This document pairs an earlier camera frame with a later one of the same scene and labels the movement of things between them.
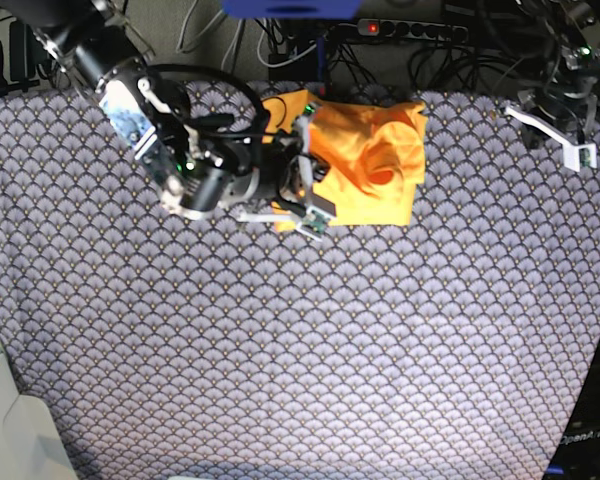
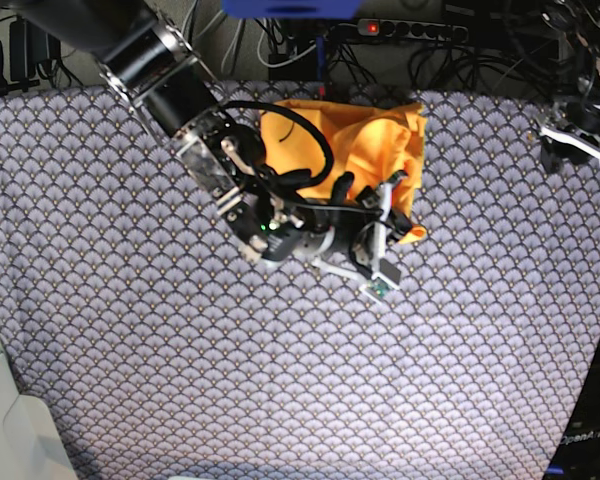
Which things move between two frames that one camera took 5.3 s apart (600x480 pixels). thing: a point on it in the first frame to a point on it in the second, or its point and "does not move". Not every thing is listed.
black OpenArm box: x=589 y=446 does not move
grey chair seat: x=19 y=435 does not move
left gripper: x=300 y=204 to x=373 y=273
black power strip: x=411 y=29 does not move
